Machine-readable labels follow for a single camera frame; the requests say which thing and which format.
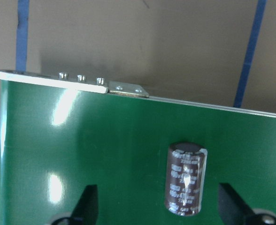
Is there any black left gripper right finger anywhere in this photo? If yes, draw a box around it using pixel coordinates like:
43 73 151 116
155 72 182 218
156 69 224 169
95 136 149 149
218 183 258 225

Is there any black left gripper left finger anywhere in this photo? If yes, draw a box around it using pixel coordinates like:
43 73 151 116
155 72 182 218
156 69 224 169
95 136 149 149
70 185 98 225

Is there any dark brown capacitor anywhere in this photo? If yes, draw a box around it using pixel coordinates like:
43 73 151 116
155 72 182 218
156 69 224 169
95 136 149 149
164 142 207 217

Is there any green conveyor belt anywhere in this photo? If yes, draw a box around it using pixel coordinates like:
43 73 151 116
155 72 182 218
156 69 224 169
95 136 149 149
0 70 276 225

